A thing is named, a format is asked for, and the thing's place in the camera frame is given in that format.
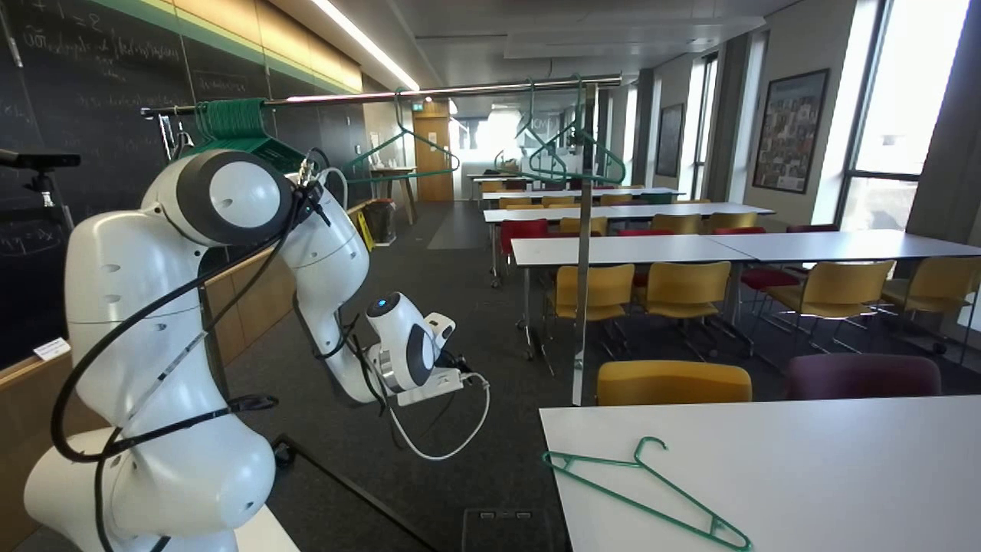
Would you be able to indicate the camera on mount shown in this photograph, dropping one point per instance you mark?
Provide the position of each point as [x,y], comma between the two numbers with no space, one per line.
[38,161]

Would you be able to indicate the narrow window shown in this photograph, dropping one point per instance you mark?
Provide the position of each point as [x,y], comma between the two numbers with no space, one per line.
[703,123]

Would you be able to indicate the bunch of green hangers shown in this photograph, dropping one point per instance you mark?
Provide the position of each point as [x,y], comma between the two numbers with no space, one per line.
[230,123]

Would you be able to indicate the blackboard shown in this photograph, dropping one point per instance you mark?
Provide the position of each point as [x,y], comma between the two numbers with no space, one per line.
[92,77]

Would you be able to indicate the metal clothes rack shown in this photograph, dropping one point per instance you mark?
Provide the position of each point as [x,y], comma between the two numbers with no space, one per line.
[584,230]

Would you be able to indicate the green plastic hanger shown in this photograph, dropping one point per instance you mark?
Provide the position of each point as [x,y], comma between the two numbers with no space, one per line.
[642,464]
[401,129]
[530,115]
[605,157]

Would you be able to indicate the ceiling light strip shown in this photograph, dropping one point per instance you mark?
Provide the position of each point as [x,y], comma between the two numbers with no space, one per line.
[368,44]

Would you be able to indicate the large framed picture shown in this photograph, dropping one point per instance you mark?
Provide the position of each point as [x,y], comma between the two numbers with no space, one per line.
[789,130]

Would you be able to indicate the yellow floor sign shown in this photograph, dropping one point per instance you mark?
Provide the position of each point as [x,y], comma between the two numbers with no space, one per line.
[365,230]

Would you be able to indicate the wooden table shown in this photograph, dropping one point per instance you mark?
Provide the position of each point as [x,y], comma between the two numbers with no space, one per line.
[392,172]

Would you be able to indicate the floor socket box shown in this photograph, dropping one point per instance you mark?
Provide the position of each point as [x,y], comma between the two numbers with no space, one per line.
[506,530]

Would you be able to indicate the wooden door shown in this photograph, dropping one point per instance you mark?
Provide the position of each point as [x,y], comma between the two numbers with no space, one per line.
[434,153]

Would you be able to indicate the small framed picture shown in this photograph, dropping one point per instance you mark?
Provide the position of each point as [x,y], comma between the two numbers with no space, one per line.
[669,140]

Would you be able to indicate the metal clothes rack rod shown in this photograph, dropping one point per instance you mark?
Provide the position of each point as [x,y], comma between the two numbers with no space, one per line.
[460,90]

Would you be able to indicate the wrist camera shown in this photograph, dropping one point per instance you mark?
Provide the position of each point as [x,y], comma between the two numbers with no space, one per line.
[429,386]

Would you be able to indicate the large window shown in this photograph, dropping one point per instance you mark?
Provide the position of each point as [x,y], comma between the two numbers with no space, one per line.
[912,92]

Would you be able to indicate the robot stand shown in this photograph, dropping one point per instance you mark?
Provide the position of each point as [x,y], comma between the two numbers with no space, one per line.
[264,537]

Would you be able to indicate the maroon chair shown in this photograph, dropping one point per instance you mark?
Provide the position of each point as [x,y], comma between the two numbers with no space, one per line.
[862,377]

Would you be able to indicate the yellow chair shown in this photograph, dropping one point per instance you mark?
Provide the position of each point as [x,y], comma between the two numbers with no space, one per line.
[674,382]

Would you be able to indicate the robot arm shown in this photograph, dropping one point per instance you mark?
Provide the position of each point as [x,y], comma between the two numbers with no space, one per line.
[153,322]

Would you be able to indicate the row of white tables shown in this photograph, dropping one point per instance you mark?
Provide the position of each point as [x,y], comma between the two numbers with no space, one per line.
[651,249]

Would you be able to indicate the row of yellow and red chairs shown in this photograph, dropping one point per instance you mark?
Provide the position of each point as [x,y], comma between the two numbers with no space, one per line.
[686,287]

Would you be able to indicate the black trash bin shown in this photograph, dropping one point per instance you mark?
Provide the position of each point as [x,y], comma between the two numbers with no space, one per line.
[380,221]

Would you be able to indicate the white label card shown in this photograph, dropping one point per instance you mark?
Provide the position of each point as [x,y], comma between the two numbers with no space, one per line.
[51,349]

